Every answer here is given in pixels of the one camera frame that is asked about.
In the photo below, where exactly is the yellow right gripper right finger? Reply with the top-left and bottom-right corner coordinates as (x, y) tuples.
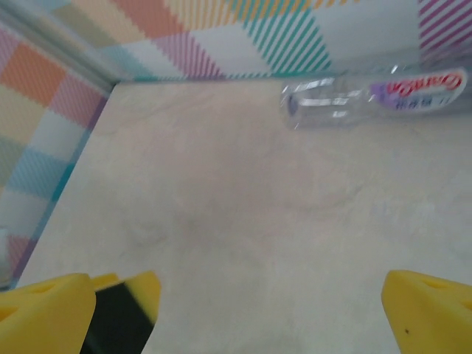
(381, 269), (472, 354)

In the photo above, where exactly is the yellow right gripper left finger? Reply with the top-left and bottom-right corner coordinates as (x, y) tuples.
(0, 271), (162, 354)

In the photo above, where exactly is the clear bottle purple pink label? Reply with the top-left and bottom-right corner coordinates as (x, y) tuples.
(280, 66), (469, 132)

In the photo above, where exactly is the aluminium frame post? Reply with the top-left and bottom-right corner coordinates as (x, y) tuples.
(0, 5), (119, 91)

